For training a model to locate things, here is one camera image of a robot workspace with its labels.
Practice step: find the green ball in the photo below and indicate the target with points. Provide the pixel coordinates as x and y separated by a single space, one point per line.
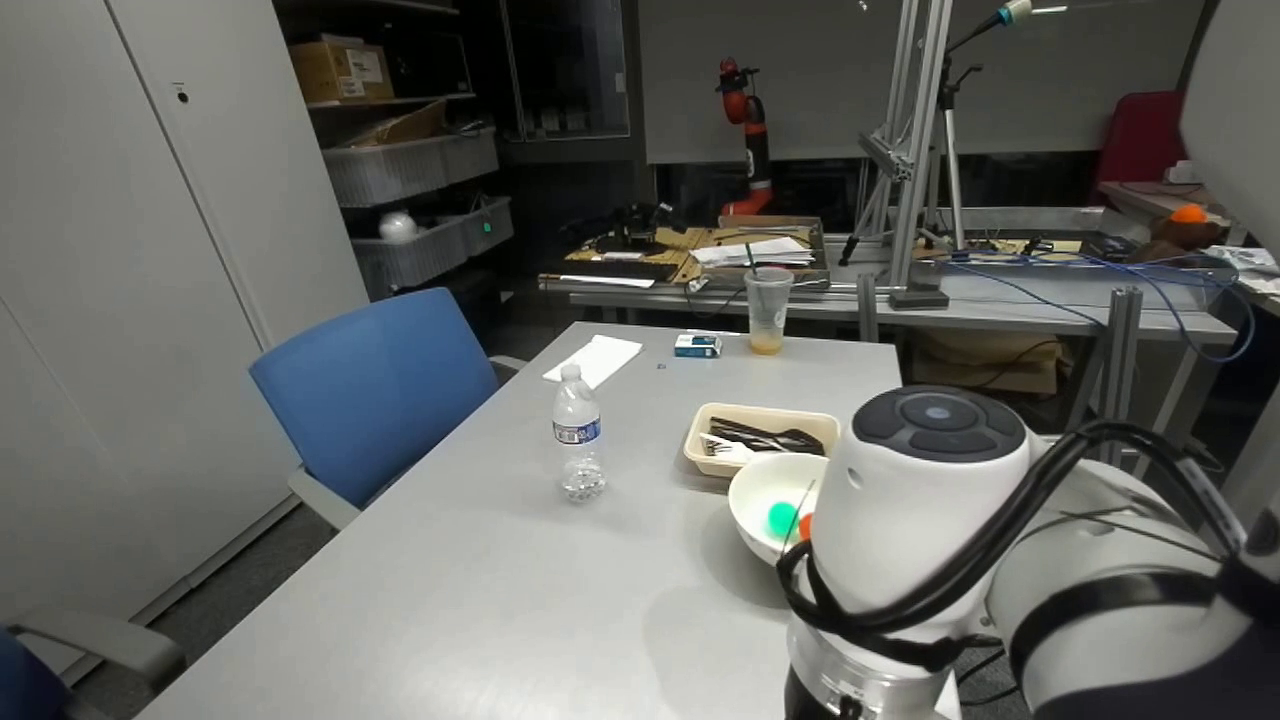
781 522

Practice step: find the red ball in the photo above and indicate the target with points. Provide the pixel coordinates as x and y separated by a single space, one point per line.
808 526

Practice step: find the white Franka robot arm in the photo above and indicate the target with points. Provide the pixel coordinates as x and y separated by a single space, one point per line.
922 505

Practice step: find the white bowl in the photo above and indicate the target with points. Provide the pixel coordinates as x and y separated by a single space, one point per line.
754 494

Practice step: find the white paper sheet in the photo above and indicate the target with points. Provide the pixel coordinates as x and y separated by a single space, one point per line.
593 363

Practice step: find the small blue white box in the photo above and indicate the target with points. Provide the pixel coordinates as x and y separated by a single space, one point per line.
696 345

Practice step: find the beige cutlery tray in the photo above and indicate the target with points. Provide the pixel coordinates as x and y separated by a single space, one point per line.
692 445

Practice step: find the clear plastic water bottle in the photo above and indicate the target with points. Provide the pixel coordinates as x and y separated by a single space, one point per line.
578 442

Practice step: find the pile of brown papers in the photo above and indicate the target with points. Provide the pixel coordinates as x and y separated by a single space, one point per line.
692 250

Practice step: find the white plastic cutlery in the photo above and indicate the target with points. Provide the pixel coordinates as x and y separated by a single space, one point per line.
725 453

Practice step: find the clear plastic cup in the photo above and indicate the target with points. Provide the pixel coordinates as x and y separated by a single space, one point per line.
769 312

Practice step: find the black plastic forks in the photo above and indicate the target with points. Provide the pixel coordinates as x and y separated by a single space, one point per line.
764 435

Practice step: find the grey storage bin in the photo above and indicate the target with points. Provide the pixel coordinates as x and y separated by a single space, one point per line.
426 250
403 162

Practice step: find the red fire extinguisher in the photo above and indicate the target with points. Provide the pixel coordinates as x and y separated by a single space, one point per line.
744 122

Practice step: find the blue office chair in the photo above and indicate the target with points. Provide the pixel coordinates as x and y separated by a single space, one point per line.
364 393
80 647

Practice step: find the grey cluttered workbench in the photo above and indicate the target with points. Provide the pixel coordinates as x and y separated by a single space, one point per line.
984 306

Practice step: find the tripod stand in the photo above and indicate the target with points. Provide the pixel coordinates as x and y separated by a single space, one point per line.
954 147

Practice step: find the cardboard box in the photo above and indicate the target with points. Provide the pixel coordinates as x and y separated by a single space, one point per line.
341 68

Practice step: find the white cabinet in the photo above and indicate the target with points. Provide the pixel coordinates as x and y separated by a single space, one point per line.
123 334

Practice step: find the red chair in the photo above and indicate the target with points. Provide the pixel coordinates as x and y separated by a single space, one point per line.
1143 140

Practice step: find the aluminium profile frame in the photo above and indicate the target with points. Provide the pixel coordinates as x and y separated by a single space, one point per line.
918 133

